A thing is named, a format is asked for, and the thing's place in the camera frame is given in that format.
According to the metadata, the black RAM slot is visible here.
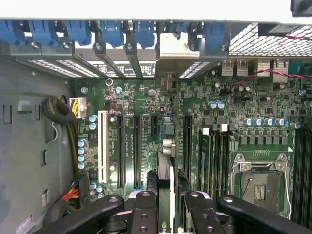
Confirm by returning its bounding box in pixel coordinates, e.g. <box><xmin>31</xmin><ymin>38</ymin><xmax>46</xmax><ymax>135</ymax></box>
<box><xmin>301</xmin><ymin>126</ymin><xmax>308</xmax><ymax>229</ymax></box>
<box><xmin>308</xmin><ymin>126</ymin><xmax>312</xmax><ymax>230</ymax></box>
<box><xmin>218</xmin><ymin>123</ymin><xmax>226</xmax><ymax>198</ymax></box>
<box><xmin>211</xmin><ymin>124</ymin><xmax>219</xmax><ymax>198</ymax></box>
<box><xmin>224</xmin><ymin>124</ymin><xmax>232</xmax><ymax>195</ymax></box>
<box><xmin>293</xmin><ymin>128</ymin><xmax>302</xmax><ymax>226</ymax></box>

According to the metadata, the long black expansion slot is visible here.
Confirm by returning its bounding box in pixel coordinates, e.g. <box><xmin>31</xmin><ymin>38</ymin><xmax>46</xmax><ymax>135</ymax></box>
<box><xmin>116</xmin><ymin>114</ymin><xmax>127</xmax><ymax>189</ymax></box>
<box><xmin>182</xmin><ymin>114</ymin><xmax>194</xmax><ymax>182</ymax></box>
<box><xmin>133</xmin><ymin>114</ymin><xmax>143</xmax><ymax>191</ymax></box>

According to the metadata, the CPU socket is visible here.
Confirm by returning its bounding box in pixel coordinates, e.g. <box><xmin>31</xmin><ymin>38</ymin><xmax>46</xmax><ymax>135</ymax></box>
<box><xmin>231</xmin><ymin>152</ymin><xmax>293</xmax><ymax>219</ymax></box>

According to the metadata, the white expansion slot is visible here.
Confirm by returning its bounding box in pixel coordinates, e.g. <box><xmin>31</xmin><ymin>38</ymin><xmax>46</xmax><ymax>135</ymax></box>
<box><xmin>97</xmin><ymin>110</ymin><xmax>109</xmax><ymax>184</ymax></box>

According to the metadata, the short black expansion slot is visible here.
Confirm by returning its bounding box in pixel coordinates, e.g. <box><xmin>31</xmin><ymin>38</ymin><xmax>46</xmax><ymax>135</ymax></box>
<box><xmin>150</xmin><ymin>114</ymin><xmax>158</xmax><ymax>137</ymax></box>

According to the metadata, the green motherboard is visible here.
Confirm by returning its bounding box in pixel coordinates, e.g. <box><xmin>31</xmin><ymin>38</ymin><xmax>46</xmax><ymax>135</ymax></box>
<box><xmin>74</xmin><ymin>57</ymin><xmax>312</xmax><ymax>234</ymax></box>

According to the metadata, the white power connector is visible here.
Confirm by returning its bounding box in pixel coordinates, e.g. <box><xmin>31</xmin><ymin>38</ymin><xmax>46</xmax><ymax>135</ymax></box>
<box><xmin>69</xmin><ymin>97</ymin><xmax>88</xmax><ymax>119</ymax></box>

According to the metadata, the metal USB port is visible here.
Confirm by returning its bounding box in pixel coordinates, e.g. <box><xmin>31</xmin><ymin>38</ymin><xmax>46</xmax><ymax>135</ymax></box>
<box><xmin>221</xmin><ymin>60</ymin><xmax>236</xmax><ymax>77</ymax></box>
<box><xmin>235</xmin><ymin>60</ymin><xmax>250</xmax><ymax>76</ymax></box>

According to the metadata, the solid metal slot cover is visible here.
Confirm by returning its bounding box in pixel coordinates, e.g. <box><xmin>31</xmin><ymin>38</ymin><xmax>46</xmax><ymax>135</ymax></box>
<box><xmin>123</xmin><ymin>40</ymin><xmax>146</xmax><ymax>79</ymax></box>
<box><xmin>93</xmin><ymin>40</ymin><xmax>127</xmax><ymax>79</ymax></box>

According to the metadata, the ribbed metal port block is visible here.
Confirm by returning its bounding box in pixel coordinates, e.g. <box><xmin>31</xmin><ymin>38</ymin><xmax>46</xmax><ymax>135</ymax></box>
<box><xmin>257</xmin><ymin>59</ymin><xmax>272</xmax><ymax>77</ymax></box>

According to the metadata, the perforated metal slot cover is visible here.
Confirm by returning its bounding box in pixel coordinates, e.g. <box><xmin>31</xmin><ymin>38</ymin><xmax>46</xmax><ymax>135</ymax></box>
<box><xmin>179</xmin><ymin>42</ymin><xmax>230</xmax><ymax>79</ymax></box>
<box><xmin>9</xmin><ymin>41</ymin><xmax>76</xmax><ymax>79</ymax></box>
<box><xmin>40</xmin><ymin>41</ymin><xmax>102</xmax><ymax>79</ymax></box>

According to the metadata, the tall metal port block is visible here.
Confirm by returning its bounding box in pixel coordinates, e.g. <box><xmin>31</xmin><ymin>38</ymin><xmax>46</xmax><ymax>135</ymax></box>
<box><xmin>272</xmin><ymin>59</ymin><xmax>289</xmax><ymax>83</ymax></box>

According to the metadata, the teal port connector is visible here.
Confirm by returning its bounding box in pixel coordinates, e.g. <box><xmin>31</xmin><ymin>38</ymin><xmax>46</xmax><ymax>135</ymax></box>
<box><xmin>287</xmin><ymin>61</ymin><xmax>306</xmax><ymax>76</ymax></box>

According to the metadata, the dark grey PC case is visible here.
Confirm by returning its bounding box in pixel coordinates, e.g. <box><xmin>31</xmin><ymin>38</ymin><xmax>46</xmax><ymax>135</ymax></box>
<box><xmin>0</xmin><ymin>17</ymin><xmax>312</xmax><ymax>234</ymax></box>

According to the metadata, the blue slot retention clip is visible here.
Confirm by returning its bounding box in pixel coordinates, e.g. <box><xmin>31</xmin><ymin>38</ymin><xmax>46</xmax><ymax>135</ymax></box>
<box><xmin>63</xmin><ymin>20</ymin><xmax>93</xmax><ymax>47</ymax></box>
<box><xmin>167</xmin><ymin>21</ymin><xmax>191</xmax><ymax>35</ymax></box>
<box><xmin>100</xmin><ymin>20</ymin><xmax>124</xmax><ymax>48</ymax></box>
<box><xmin>0</xmin><ymin>19</ymin><xmax>26</xmax><ymax>47</ymax></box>
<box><xmin>27</xmin><ymin>19</ymin><xmax>59</xmax><ymax>47</ymax></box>
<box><xmin>203</xmin><ymin>22</ymin><xmax>228</xmax><ymax>49</ymax></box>
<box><xmin>133</xmin><ymin>20</ymin><xmax>156</xmax><ymax>48</ymax></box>

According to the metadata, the black case fan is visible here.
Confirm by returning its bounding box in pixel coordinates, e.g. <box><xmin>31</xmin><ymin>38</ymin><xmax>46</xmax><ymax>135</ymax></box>
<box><xmin>258</xmin><ymin>23</ymin><xmax>312</xmax><ymax>37</ymax></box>

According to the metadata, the red and yellow wire bundle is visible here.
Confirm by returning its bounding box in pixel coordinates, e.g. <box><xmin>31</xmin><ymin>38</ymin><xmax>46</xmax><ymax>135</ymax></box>
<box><xmin>61</xmin><ymin>179</ymin><xmax>88</xmax><ymax>217</ymax></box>

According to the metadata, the wire locking lever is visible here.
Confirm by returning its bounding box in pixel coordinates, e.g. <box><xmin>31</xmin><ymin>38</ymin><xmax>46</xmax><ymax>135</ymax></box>
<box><xmin>282</xmin><ymin>155</ymin><xmax>293</xmax><ymax>219</ymax></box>

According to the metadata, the black sleeved cable bundle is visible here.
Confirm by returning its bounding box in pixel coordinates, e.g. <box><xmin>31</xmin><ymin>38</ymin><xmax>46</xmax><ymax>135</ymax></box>
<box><xmin>41</xmin><ymin>97</ymin><xmax>80</xmax><ymax>178</ymax></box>

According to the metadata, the red and black twisted wire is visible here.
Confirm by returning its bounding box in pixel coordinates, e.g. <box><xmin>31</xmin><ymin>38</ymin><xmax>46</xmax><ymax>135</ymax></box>
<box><xmin>219</xmin><ymin>34</ymin><xmax>312</xmax><ymax>95</ymax></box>

